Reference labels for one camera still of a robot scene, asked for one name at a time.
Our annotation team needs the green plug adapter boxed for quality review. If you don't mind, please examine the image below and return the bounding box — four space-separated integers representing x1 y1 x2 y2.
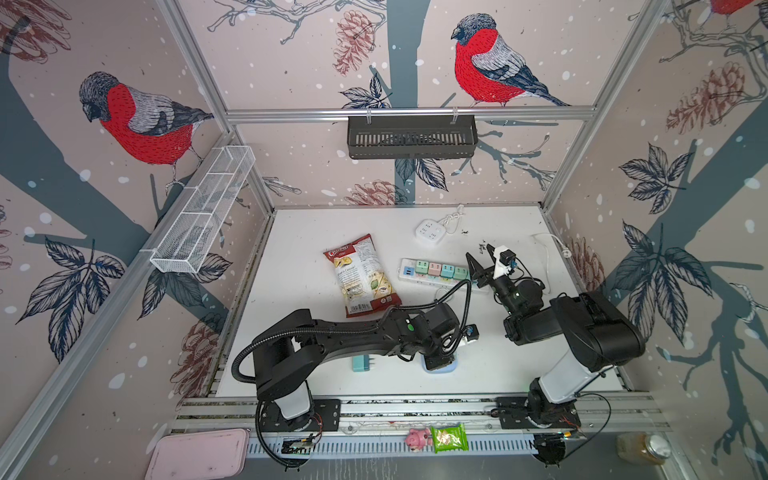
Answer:
453 266 470 281
415 260 430 275

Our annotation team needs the teal plug adapter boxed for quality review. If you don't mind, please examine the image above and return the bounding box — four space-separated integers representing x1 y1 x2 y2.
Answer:
440 264 455 279
352 354 373 373

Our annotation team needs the blue cube power socket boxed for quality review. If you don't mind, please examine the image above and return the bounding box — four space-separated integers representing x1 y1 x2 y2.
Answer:
421 357 459 375

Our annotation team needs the white colourful power strip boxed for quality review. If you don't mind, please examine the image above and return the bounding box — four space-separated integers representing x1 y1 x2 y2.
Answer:
398 258 470 289

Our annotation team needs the red white snack bag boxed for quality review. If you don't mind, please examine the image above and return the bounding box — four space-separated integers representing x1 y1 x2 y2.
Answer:
324 234 402 318

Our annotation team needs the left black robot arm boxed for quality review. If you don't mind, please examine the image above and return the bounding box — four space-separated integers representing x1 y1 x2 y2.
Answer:
230 279 472 431

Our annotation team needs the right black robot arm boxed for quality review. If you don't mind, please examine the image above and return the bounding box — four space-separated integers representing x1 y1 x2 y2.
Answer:
466 245 646 427

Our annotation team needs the small white power strip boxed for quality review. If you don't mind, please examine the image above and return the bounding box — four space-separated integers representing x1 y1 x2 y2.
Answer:
414 219 447 247

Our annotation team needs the green snack packet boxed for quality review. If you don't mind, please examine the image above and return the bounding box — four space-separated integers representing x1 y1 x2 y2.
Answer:
430 424 469 453

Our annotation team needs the pink pig toy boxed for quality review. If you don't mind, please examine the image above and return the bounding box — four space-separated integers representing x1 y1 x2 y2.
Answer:
405 428 433 452

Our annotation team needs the glass jar with lid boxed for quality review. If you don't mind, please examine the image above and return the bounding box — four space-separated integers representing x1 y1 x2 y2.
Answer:
616 432 672 465

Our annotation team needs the pink plastic tray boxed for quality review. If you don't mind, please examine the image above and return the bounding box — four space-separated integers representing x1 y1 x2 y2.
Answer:
145 429 250 480

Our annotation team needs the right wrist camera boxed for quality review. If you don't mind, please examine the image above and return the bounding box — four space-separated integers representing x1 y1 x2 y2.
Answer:
493 246 517 279

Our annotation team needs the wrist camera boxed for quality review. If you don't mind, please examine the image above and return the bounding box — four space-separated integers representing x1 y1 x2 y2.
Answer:
493 246 517 279
460 324 479 345

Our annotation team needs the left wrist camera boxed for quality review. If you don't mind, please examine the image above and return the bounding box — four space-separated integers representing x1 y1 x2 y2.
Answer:
460 324 479 345

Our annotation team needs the white power strip cord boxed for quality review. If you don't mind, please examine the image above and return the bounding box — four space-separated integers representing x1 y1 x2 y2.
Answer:
531 232 574 289

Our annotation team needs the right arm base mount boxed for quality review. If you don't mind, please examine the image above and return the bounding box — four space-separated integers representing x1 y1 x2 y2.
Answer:
490 396 581 430

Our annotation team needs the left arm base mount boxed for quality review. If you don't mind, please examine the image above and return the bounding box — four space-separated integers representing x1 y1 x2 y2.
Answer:
256 399 341 433

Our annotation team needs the black hanging wire basket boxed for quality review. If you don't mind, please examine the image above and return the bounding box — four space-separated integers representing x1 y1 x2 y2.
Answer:
347 115 478 160

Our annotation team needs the white wire mesh shelf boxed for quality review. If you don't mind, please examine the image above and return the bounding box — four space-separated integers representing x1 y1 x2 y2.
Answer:
150 145 255 274

